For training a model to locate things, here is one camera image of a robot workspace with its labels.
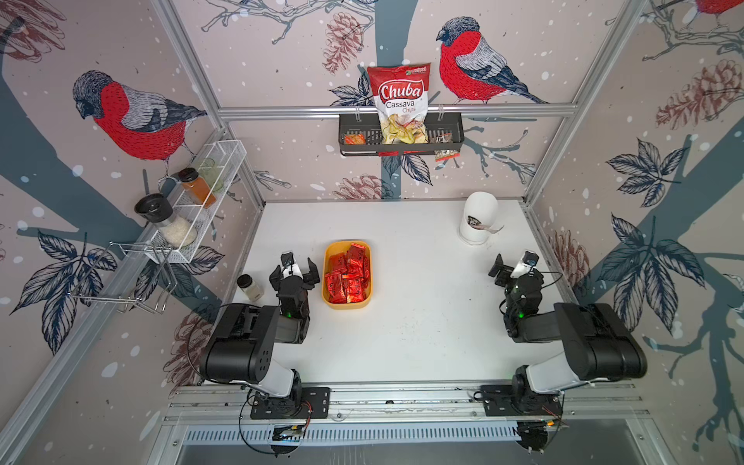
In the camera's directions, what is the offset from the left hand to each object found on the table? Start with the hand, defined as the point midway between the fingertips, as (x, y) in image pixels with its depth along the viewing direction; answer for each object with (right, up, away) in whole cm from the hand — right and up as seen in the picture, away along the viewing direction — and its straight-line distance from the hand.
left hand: (298, 256), depth 90 cm
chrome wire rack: (-26, 0, -32) cm, 41 cm away
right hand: (+68, 0, 0) cm, 68 cm away
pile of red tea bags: (+16, -6, +3) cm, 17 cm away
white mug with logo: (+64, +14, +17) cm, 68 cm away
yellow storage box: (+10, +2, +13) cm, 17 cm away
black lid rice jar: (-22, +9, -25) cm, 34 cm away
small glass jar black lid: (-14, -10, -2) cm, 17 cm away
